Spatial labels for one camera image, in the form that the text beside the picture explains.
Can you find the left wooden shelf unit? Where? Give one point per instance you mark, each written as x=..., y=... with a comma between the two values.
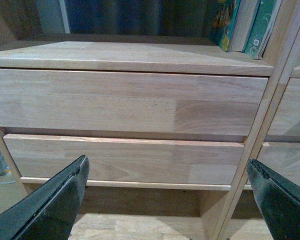
x=20, y=48

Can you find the green cover book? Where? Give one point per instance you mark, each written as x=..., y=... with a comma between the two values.
x=253, y=25

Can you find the teal illustrated book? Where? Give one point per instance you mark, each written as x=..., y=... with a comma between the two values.
x=223, y=22

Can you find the wooden shelf unit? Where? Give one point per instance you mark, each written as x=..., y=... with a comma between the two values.
x=20, y=48
x=277, y=118

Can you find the wooden drawer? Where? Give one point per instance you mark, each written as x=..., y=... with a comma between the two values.
x=127, y=161
x=129, y=102

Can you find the lower left wooden drawer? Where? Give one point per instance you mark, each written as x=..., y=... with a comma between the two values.
x=127, y=161

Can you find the upper left wooden drawer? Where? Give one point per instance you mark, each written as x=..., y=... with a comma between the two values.
x=129, y=102

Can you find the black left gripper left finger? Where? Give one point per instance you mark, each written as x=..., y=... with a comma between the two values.
x=49, y=212

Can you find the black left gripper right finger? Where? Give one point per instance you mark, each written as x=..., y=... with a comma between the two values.
x=278, y=200

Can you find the right wooden shelf unit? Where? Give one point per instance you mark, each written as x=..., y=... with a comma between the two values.
x=277, y=118

